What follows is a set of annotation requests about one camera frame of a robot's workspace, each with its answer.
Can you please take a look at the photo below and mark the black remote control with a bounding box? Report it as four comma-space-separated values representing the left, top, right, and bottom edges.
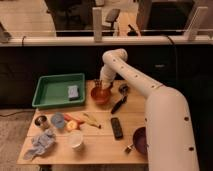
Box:
111, 118, 123, 140

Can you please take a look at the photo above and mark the black handled brush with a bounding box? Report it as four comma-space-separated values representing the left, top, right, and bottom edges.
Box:
111, 96, 127, 114

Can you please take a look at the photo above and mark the orange carrot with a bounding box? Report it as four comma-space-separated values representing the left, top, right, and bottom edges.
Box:
63, 114, 84, 124

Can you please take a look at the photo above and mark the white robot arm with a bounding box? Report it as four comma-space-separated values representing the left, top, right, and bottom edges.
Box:
100, 48, 200, 171

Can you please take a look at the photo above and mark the green plastic tray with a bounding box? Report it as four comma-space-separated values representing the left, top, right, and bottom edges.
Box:
32, 73, 86, 109

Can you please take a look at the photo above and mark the yellow banana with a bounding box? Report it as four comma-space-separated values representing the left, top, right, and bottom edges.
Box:
81, 113, 101, 128

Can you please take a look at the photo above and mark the blue sponge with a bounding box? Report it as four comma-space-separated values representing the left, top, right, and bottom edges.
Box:
68, 85, 79, 100

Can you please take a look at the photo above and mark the dark round tape roll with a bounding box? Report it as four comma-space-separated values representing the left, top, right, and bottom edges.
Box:
119, 84, 129, 95

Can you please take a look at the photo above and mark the white cup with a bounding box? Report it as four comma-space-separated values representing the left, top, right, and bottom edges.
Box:
68, 130, 83, 150

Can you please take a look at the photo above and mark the office chair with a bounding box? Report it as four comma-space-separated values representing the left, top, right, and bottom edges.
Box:
105, 8, 120, 30

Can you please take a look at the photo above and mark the crumpled grey cloth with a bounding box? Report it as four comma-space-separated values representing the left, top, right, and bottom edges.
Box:
23, 129, 55, 160

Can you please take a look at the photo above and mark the wooden table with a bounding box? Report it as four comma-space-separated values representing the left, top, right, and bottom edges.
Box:
17, 81, 148, 165

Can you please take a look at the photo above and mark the purple bowl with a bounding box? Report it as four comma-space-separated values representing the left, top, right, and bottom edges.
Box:
133, 127, 147, 155

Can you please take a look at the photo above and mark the red bowl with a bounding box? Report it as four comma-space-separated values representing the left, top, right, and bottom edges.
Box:
91, 87, 111, 105

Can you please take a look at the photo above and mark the white rail barrier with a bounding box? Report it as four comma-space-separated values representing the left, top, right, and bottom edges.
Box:
0, 6, 213, 46

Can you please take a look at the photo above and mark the metal can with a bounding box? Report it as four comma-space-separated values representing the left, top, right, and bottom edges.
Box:
34, 115, 49, 130

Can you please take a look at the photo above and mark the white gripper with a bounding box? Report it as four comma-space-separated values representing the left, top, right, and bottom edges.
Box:
94, 65, 116, 89

